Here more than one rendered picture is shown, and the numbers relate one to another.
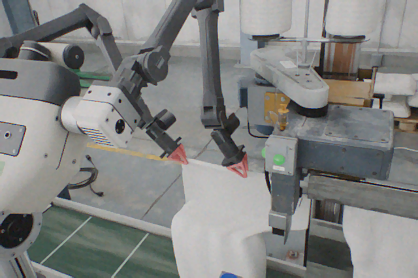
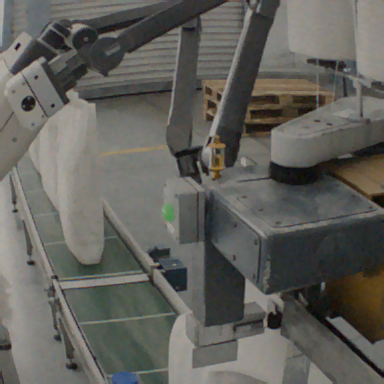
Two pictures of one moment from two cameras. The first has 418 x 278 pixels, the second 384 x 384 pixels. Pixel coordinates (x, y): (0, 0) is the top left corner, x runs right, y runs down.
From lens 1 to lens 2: 1.00 m
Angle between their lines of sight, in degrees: 41
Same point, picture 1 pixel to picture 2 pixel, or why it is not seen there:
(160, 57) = (116, 43)
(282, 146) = (172, 190)
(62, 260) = (99, 333)
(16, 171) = not seen: outside the picture
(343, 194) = (309, 340)
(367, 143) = (254, 220)
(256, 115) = not seen: hidden behind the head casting
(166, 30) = (152, 19)
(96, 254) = (135, 348)
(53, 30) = (131, 17)
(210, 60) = (234, 71)
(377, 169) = (255, 270)
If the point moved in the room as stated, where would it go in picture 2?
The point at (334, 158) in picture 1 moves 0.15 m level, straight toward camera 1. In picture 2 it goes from (229, 237) to (136, 252)
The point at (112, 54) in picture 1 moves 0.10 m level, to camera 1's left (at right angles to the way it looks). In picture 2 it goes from (183, 52) to (158, 50)
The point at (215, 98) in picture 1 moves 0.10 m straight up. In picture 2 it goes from (220, 125) to (219, 79)
